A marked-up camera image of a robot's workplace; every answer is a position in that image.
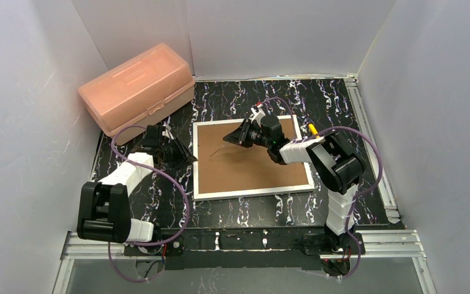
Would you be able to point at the white picture frame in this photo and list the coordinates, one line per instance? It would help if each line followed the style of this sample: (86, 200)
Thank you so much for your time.
(237, 171)

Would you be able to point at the translucent orange plastic box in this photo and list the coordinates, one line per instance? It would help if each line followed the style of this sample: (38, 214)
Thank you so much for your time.
(140, 92)

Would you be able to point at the aluminium rail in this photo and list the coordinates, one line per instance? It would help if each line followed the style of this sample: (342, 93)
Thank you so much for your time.
(375, 243)
(384, 187)

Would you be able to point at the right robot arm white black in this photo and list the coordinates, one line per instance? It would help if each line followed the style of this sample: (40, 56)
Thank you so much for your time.
(339, 168)

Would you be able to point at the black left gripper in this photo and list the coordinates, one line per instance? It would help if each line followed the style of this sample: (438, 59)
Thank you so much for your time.
(170, 147)

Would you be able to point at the yellow handled screwdriver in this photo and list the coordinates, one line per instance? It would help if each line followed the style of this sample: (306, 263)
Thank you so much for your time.
(312, 129)

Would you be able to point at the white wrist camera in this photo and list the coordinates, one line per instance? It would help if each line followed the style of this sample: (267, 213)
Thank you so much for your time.
(167, 132)
(257, 114)

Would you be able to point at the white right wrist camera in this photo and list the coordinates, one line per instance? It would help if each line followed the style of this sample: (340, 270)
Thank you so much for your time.
(257, 114)

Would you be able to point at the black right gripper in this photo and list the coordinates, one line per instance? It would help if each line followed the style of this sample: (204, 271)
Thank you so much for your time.
(247, 133)

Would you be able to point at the aluminium right side rail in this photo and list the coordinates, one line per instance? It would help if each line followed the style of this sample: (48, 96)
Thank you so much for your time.
(384, 187)

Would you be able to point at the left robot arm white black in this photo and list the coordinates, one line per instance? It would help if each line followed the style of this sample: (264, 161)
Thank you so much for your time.
(104, 212)

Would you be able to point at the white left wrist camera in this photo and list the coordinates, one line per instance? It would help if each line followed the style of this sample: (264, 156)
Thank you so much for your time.
(167, 132)

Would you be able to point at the aluminium front rail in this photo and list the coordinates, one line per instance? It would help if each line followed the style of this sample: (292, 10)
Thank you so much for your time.
(375, 243)

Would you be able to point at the clear grey screwdriver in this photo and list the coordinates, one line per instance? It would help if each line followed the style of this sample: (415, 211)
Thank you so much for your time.
(217, 151)

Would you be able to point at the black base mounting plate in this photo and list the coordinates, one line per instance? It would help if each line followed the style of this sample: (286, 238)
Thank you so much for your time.
(308, 248)

